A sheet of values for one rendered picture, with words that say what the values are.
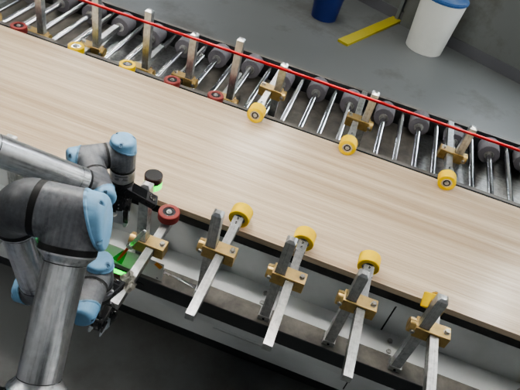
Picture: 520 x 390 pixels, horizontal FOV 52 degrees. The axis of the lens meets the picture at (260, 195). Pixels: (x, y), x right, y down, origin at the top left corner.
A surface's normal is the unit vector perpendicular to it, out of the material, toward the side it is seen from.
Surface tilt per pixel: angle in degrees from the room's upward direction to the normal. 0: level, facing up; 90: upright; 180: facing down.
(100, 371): 0
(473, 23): 90
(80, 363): 0
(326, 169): 0
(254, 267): 90
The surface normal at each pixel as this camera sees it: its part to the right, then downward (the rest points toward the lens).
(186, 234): -0.29, 0.61
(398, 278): 0.20, -0.72
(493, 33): -0.64, 0.42
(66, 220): 0.07, -0.01
